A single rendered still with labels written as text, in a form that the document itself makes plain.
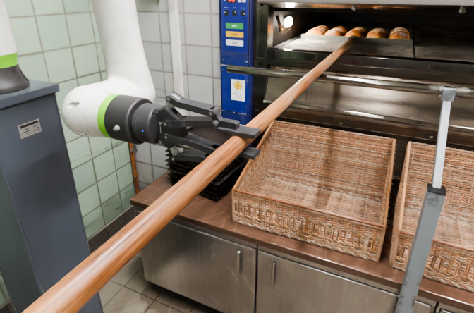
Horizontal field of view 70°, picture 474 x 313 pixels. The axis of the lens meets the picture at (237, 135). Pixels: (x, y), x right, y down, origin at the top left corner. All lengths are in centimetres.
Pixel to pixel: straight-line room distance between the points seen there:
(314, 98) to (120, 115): 108
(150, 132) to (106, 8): 29
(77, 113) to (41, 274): 60
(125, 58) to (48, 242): 61
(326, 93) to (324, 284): 78
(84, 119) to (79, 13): 125
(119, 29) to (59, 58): 107
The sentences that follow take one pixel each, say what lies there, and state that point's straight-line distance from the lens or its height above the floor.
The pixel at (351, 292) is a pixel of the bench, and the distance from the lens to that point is 136.
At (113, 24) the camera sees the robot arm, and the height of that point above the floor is 137.
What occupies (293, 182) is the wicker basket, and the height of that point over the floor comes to 59.
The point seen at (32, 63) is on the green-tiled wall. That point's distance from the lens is 177.
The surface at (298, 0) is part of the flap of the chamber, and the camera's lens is 140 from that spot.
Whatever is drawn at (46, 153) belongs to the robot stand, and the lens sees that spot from 107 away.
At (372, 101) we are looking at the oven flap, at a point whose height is 100.
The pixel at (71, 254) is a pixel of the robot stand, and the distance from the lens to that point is 125.
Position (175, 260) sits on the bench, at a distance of 165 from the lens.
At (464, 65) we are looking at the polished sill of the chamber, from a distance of 153.
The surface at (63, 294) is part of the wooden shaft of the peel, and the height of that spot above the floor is 121.
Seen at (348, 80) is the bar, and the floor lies 117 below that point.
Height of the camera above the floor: 144
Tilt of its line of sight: 23 degrees down
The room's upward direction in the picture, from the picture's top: straight up
